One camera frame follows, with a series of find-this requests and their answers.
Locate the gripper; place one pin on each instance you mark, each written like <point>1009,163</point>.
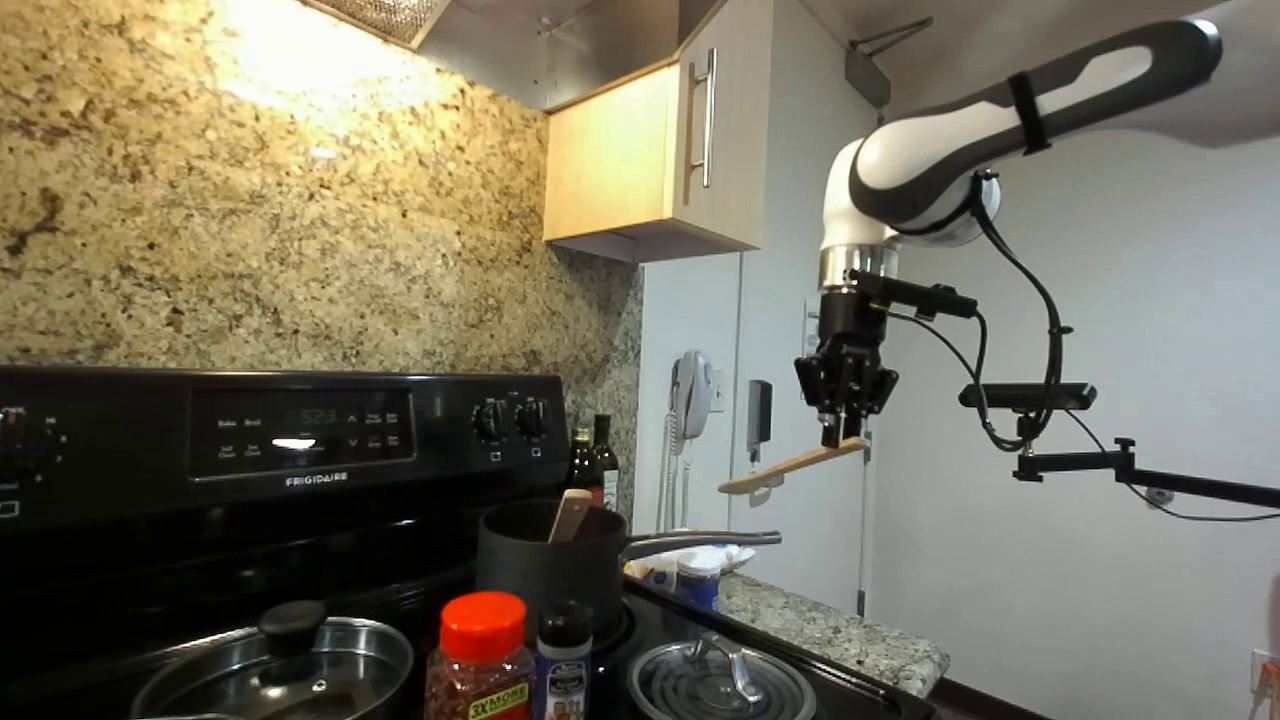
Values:
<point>850,325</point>

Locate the wooden spatula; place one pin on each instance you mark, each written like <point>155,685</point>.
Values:
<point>570,515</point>
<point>790,467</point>

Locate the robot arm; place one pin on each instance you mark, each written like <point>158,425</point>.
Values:
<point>930,150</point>

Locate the black pot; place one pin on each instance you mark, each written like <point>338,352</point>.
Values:
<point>550,570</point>

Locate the blue-lidded container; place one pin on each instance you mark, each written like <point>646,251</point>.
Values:
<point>698,580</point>

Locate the dark glass bottle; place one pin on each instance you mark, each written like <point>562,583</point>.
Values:
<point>606,465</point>
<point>582,470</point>

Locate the white plastic bag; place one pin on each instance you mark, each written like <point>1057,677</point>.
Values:
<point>650,570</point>

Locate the stove knob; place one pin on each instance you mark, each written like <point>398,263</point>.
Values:
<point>489,420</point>
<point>12,440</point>
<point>531,417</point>

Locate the metal door closer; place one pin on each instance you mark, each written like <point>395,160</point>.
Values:
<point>868,70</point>

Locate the black-capped seasoning bottle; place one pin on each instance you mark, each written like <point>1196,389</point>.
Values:
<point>563,670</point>

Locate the red-capped spice jar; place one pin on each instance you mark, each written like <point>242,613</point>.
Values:
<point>480,660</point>

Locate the range hood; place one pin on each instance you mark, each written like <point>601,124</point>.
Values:
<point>520,45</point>

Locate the glass lid with black knob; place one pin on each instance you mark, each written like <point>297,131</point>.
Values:
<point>290,665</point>

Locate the black stove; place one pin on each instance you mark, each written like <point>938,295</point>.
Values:
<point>150,560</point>

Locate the wall switch plate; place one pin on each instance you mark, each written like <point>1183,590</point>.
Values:
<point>811,325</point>

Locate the black wall-mounted device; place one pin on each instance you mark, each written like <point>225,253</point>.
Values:
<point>759,410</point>

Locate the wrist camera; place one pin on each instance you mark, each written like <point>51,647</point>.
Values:
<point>915,295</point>

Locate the grey wall phone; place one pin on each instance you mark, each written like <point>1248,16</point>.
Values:
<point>692,392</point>

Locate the camera on mount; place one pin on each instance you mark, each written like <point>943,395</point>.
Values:
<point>1030,396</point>

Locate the wooden wall cabinet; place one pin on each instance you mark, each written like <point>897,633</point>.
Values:
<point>610,160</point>

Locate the wall socket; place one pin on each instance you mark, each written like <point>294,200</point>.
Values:
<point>1264,675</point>

